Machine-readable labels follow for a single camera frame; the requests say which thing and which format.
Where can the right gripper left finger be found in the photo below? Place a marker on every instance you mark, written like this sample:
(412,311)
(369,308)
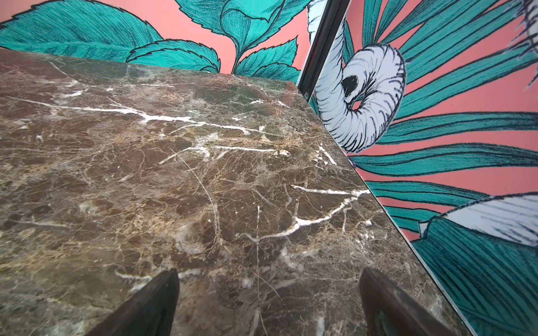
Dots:
(150,311)

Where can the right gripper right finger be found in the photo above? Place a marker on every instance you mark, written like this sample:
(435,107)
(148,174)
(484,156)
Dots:
(391,311)

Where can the right black frame post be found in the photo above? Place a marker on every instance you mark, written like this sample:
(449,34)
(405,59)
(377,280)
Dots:
(324,19)

